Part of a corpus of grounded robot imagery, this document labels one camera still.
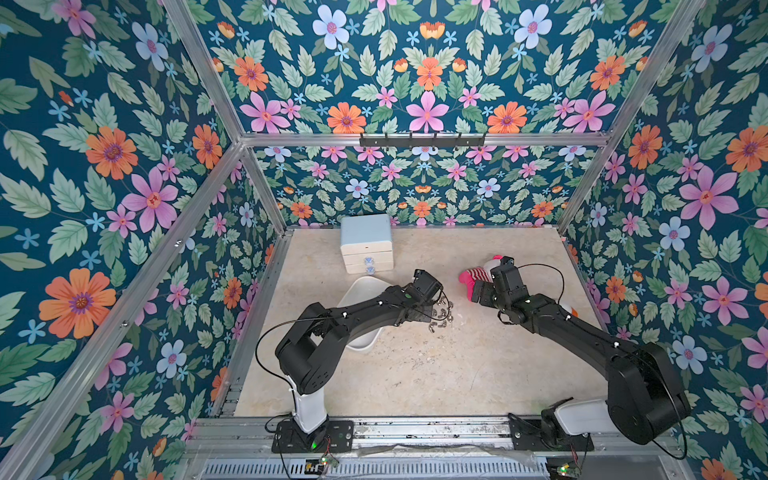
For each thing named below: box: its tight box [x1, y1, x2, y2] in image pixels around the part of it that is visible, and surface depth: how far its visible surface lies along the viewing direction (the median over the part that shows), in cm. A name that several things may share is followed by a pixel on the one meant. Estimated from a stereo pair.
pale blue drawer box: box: [340, 214, 394, 275], surface depth 100 cm
